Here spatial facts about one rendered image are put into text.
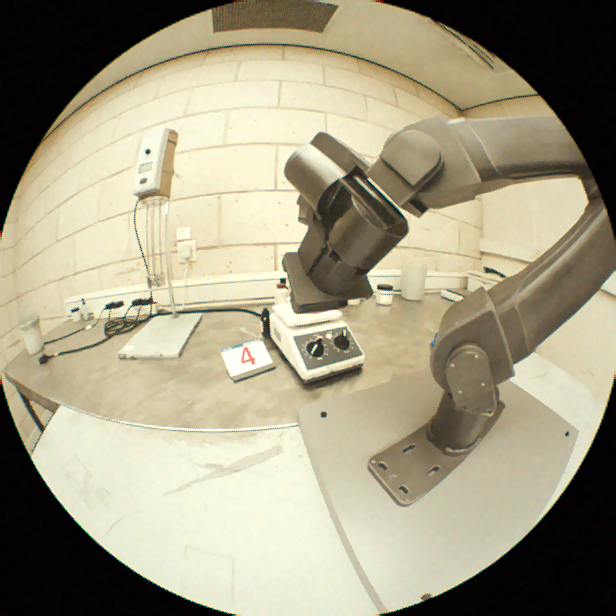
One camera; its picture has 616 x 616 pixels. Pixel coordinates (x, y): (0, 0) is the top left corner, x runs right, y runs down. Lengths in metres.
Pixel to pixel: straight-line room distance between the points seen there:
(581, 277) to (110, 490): 0.49
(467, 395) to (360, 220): 0.15
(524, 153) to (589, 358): 1.46
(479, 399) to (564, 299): 0.11
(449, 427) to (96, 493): 0.41
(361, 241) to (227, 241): 0.76
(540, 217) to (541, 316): 1.45
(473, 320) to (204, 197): 0.91
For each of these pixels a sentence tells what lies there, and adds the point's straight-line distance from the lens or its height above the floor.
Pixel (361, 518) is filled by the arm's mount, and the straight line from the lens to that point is 0.21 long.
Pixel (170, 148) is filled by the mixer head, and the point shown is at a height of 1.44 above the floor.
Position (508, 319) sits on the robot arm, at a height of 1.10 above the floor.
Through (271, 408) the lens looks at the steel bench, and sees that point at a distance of 0.34.
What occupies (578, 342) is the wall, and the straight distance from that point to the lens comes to 1.56.
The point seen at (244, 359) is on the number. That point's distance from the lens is 0.43.
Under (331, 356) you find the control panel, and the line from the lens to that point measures 0.39.
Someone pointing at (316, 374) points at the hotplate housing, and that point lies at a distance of 0.37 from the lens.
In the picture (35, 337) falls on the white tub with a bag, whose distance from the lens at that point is 1.04.
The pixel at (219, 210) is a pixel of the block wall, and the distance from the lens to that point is 0.91.
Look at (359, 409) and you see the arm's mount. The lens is 0.29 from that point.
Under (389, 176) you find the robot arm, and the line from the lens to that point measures 0.15.
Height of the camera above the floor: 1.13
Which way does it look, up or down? 17 degrees down
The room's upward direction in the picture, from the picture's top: straight up
